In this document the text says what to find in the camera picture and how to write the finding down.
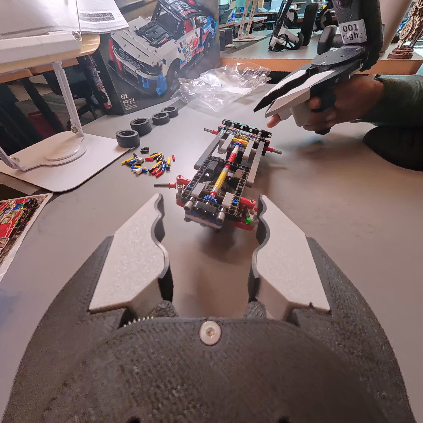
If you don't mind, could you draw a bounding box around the person's right hand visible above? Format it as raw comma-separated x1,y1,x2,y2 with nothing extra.
266,77,385,135

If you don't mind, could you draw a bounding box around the person's right forearm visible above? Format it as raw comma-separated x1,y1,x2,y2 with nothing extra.
362,74,423,126

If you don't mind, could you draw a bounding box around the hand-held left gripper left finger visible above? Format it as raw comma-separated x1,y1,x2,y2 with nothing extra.
88,194,174,316

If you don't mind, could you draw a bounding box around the black cylinder speaker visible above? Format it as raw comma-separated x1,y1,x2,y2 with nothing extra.
302,3,319,47

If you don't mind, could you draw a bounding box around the black lego liftarm beam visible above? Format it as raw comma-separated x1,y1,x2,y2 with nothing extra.
221,118,273,139

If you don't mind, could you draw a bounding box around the white black headset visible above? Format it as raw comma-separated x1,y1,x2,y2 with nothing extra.
268,0,304,52

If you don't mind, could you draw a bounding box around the wooden gear sculpture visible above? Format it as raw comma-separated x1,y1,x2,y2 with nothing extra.
387,0,423,59

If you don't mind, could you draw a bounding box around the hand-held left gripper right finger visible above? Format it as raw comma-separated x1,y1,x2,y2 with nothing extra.
247,194,332,320

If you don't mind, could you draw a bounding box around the lego car chassis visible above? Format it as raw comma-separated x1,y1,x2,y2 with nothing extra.
154,118,283,232

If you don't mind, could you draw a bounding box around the wooden edged desk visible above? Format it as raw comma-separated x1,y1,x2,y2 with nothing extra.
218,20,423,76

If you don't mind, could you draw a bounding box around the colourful sticker sheet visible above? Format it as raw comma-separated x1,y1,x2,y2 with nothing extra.
0,193,53,275

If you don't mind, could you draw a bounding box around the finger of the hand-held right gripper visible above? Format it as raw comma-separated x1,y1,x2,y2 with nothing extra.
264,83,314,128
254,67,318,113

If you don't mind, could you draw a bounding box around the clear empty plastic bag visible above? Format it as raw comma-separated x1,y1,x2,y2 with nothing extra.
178,63,271,111

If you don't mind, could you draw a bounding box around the wooden display easel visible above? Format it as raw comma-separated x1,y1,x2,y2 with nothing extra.
231,0,268,42

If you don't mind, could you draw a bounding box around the black dumbbell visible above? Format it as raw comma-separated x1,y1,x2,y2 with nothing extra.
317,25,341,55

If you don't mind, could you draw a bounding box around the pile of loose lego pieces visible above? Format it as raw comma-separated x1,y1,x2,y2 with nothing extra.
122,148,176,177

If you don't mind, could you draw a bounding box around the instruction booklet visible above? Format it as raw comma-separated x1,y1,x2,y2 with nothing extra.
0,0,129,37

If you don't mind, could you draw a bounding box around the lego set box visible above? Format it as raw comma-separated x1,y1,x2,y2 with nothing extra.
99,0,220,115

